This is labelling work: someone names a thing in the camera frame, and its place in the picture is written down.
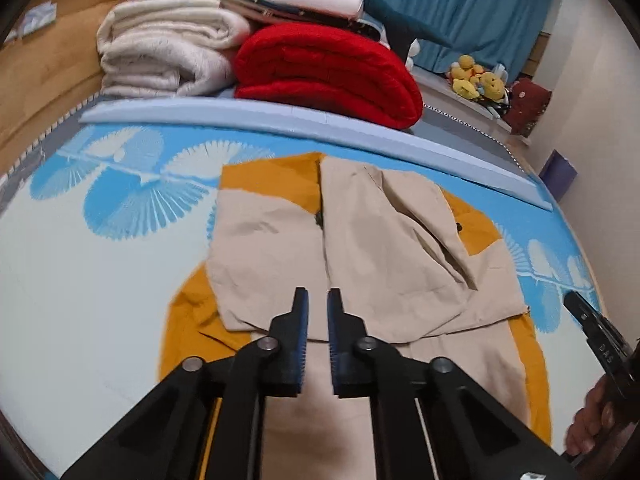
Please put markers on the tissue pack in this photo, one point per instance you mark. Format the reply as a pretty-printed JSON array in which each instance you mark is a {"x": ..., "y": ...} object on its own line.
[{"x": 40, "y": 16}]

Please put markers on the beige and mustard hooded jacket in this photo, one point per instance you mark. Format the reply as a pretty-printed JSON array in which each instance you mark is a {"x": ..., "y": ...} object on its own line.
[{"x": 390, "y": 240}]

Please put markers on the black patterned folded cloth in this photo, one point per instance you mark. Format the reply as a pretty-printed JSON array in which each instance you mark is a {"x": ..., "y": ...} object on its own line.
[{"x": 310, "y": 14}]

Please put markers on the yellow plush toy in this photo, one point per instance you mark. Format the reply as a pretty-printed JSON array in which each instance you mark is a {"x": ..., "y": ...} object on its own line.
[
  {"x": 491, "y": 87},
  {"x": 465, "y": 77}
]

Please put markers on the cream fleece folded blanket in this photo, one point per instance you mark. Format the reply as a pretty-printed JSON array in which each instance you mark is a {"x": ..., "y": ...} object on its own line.
[{"x": 165, "y": 45}]

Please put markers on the blue patterned bed sheet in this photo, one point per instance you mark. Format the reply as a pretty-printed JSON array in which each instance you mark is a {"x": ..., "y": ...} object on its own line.
[{"x": 100, "y": 285}]

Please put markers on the wooden headboard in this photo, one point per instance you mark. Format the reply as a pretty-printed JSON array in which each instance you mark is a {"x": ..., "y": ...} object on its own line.
[{"x": 50, "y": 70}]

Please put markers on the dark red cushion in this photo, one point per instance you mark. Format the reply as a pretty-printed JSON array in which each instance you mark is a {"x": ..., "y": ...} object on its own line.
[{"x": 530, "y": 105}]

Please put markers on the grey stitched mat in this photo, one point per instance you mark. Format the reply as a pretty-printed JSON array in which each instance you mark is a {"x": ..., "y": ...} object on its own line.
[{"x": 465, "y": 132}]

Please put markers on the person's right hand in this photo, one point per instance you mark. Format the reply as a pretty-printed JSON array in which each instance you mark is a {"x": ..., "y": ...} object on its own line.
[{"x": 592, "y": 415}]

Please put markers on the red folded blanket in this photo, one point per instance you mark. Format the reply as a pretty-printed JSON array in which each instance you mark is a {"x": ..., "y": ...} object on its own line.
[{"x": 325, "y": 70}]

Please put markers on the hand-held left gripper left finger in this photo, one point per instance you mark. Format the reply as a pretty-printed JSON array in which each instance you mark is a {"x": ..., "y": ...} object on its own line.
[{"x": 299, "y": 345}]

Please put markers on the blue curtain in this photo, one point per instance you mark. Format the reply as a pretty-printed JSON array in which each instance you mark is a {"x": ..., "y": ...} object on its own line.
[{"x": 475, "y": 10}]

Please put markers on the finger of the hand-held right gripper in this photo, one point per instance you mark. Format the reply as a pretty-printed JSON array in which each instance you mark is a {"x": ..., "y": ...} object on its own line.
[{"x": 577, "y": 307}]

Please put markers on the purple box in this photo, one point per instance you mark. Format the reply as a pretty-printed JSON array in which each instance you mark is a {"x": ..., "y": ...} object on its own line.
[{"x": 557, "y": 175}]

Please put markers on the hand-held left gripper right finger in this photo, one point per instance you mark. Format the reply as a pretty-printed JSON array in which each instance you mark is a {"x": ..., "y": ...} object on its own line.
[{"x": 336, "y": 347}]

